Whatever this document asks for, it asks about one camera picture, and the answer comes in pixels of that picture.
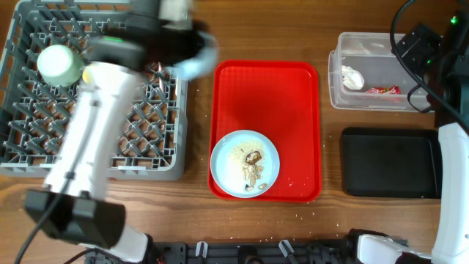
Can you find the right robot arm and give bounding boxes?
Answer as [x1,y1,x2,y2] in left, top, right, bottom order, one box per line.
[357,1,468,263]

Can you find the grey dishwasher rack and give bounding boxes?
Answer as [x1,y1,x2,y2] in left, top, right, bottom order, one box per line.
[1,0,188,180]

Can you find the clear plastic bin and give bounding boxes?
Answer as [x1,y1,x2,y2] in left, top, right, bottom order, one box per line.
[328,32,429,111]

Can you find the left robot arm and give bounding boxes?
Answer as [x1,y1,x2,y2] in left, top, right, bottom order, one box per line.
[24,1,218,263]

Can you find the red snack wrapper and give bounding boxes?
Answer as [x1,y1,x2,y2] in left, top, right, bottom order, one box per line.
[366,85,401,95]

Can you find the white napkin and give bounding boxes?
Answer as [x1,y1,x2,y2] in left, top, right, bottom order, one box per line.
[341,65,365,90]

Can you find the black tray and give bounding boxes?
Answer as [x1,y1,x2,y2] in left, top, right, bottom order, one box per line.
[340,127,442,199]

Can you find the green bowl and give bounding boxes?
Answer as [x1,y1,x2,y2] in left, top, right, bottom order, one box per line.
[37,45,84,87]

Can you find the food scraps on plate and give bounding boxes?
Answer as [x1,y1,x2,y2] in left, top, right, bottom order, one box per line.
[241,150,264,192]

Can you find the large light blue plate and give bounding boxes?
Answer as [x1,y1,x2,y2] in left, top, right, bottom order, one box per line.
[210,130,280,199]

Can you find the small light blue bowl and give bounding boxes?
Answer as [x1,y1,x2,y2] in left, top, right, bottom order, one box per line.
[170,32,219,81]

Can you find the spilled rice grains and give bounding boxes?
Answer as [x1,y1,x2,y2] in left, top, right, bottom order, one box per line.
[227,140,265,182]

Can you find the yellow cup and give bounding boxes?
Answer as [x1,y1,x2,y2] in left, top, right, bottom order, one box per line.
[82,69,90,83]

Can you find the red plastic tray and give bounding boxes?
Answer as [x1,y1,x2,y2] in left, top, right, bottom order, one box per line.
[209,60,322,202]

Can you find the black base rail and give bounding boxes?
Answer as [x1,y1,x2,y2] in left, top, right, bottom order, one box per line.
[155,239,360,264]

